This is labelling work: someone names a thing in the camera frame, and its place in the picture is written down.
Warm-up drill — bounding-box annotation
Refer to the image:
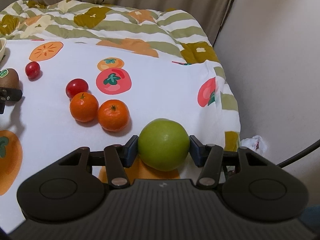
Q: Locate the white plastic bag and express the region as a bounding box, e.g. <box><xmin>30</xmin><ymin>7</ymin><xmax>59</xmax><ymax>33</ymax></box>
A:
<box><xmin>240</xmin><ymin>135</ymin><xmax>267</xmax><ymax>156</ymax></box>

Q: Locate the red cherry tomato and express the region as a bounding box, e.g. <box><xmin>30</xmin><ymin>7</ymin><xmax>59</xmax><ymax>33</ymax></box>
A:
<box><xmin>25</xmin><ymin>61</ymin><xmax>41</xmax><ymax>79</ymax></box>
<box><xmin>66</xmin><ymin>79</ymin><xmax>89</xmax><ymax>99</ymax></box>

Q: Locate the green striped floral quilt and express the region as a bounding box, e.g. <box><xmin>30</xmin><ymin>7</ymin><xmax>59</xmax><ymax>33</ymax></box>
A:
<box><xmin>0</xmin><ymin>0</ymin><xmax>241</xmax><ymax>153</ymax></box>

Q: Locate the brown kiwi with sticker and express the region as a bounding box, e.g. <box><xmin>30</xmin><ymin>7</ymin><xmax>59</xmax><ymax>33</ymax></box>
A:
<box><xmin>0</xmin><ymin>68</ymin><xmax>20</xmax><ymax>89</ymax></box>

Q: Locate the black cable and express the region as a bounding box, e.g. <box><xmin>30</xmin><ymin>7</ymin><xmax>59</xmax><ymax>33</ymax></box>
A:
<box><xmin>277</xmin><ymin>138</ymin><xmax>320</xmax><ymax>169</ymax></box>

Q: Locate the white fruit-print cloth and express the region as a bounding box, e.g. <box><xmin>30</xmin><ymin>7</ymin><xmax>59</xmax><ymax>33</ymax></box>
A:
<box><xmin>1</xmin><ymin>40</ymin><xmax>240</xmax><ymax>232</ymax></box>

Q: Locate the small mandarin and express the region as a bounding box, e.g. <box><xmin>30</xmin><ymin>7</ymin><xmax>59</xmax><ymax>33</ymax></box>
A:
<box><xmin>69</xmin><ymin>92</ymin><xmax>99</xmax><ymax>123</ymax></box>
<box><xmin>97</xmin><ymin>99</ymin><xmax>130</xmax><ymax>132</ymax></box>

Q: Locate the green apple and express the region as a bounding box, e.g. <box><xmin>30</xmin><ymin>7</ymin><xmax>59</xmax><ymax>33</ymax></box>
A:
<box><xmin>138</xmin><ymin>118</ymin><xmax>190</xmax><ymax>172</ymax></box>

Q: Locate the cream bowl with bear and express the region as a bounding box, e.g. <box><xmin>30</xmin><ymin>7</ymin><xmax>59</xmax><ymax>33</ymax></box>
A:
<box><xmin>0</xmin><ymin>38</ymin><xmax>7</xmax><ymax>62</ymax></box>

